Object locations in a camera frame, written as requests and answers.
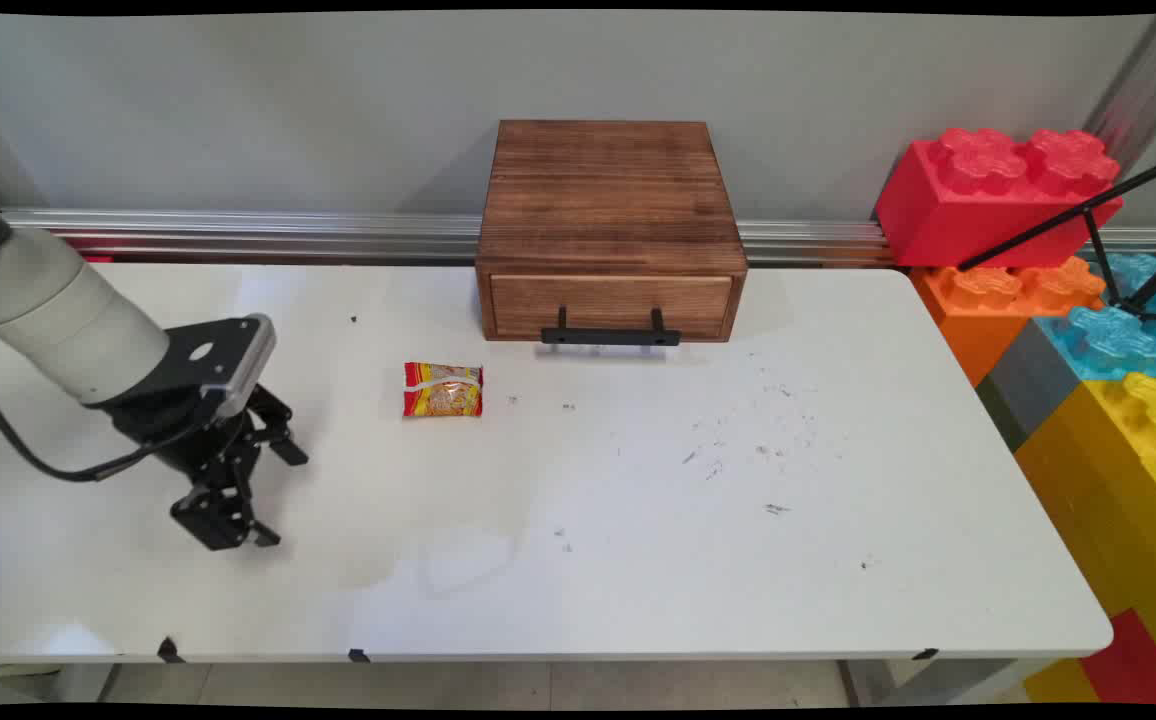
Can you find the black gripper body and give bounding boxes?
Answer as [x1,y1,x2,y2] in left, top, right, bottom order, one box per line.
[98,384,271,487]

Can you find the large blue toy brick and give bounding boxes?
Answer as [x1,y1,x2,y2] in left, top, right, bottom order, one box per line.
[1038,252,1156,383]

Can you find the black tripod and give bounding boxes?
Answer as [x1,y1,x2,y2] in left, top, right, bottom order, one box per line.
[956,150,1156,323]

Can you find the large red toy brick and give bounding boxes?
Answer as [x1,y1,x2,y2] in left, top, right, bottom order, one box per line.
[873,127,1125,269]

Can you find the small red toy brick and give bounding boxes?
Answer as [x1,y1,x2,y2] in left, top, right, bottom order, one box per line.
[1078,607,1156,706]

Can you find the large yellow toy brick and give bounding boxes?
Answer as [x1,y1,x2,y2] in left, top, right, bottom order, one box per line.
[1013,372,1156,701]

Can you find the large orange toy brick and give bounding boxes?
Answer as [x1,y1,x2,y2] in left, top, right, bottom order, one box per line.
[910,257,1107,389]

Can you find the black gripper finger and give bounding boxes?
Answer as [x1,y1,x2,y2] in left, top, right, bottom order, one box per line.
[246,383,310,468]
[170,438,282,552]

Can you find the dark wooden drawer cabinet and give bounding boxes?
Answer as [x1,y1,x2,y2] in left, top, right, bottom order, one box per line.
[475,120,749,344]

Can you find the large grey toy brick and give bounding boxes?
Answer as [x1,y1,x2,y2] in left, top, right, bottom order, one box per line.
[973,318,1071,453]

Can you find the silver black wrist camera mount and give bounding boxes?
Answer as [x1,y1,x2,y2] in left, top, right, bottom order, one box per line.
[166,313,277,419]

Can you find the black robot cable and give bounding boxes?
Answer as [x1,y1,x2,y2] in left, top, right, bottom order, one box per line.
[0,368,179,484]

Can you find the black metal drawer handle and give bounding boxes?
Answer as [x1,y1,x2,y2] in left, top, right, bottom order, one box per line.
[541,306,683,348]

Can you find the aluminium rail profile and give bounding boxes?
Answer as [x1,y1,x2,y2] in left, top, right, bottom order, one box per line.
[0,207,1156,269]

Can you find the grey table leg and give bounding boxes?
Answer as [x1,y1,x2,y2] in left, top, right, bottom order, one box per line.
[836,659,1049,707]

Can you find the red yellow snack packet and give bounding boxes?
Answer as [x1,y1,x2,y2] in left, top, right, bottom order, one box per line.
[402,361,485,419]

